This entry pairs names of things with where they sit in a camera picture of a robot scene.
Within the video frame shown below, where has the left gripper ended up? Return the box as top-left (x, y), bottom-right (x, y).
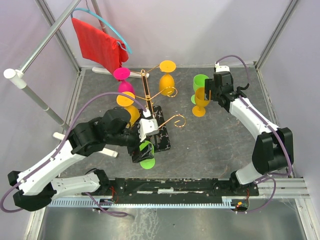
top-left (106, 116), bottom-right (155, 163)

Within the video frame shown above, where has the green wine glass front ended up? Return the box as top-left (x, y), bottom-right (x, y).
top-left (139, 140), bottom-right (156, 170)

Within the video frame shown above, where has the green wine glass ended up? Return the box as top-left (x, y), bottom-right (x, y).
top-left (193, 74), bottom-right (209, 92)
top-left (139, 140), bottom-right (156, 170)

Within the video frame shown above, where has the orange wine glass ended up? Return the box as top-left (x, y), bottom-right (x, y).
top-left (159, 60), bottom-right (176, 97)
top-left (116, 95), bottom-right (140, 125)
top-left (192, 87), bottom-right (210, 117)

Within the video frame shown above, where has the orange wine glass front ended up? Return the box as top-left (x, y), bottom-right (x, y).
top-left (159, 60), bottom-right (176, 97)

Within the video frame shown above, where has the pink wine glass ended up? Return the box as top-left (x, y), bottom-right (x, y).
top-left (113, 67), bottom-right (135, 94)

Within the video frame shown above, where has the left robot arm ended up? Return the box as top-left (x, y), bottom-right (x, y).
top-left (8, 107), bottom-right (159, 212)

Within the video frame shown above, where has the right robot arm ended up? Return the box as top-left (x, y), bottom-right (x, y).
top-left (204, 70), bottom-right (294, 196)

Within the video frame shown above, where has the green wine glass right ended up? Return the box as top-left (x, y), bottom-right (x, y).
top-left (193, 74), bottom-right (209, 92)

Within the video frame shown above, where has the red cloth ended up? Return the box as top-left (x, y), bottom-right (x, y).
top-left (71, 17), bottom-right (129, 73)

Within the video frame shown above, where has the white clothes stand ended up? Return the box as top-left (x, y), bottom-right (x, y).
top-left (3, 0), bottom-right (151, 158)

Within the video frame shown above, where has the blue clothes hanger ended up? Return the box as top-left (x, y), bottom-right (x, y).
top-left (71, 0), bottom-right (133, 55)

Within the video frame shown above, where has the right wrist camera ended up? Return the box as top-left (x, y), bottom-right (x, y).
top-left (214, 63), bottom-right (230, 73)

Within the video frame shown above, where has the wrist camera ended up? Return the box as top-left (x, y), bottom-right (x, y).
top-left (138, 109), bottom-right (159, 142)
top-left (214, 63), bottom-right (230, 73)

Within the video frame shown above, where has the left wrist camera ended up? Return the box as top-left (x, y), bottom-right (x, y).
top-left (138, 109), bottom-right (159, 142)

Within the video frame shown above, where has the gold wire glass rack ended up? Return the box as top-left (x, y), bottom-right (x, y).
top-left (137, 60), bottom-right (186, 153)

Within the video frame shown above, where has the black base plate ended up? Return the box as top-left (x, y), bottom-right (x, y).
top-left (91, 178), bottom-right (259, 200)

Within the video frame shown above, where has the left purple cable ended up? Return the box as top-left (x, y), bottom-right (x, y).
top-left (0, 91), bottom-right (151, 218)

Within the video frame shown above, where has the purple cable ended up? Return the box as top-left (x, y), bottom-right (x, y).
top-left (215, 54), bottom-right (295, 215)
top-left (0, 91), bottom-right (151, 218)

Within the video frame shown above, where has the white slotted cable duct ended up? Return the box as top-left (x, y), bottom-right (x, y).
top-left (48, 193), bottom-right (248, 210)

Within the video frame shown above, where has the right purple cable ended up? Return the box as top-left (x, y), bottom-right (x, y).
top-left (215, 54), bottom-right (295, 215)

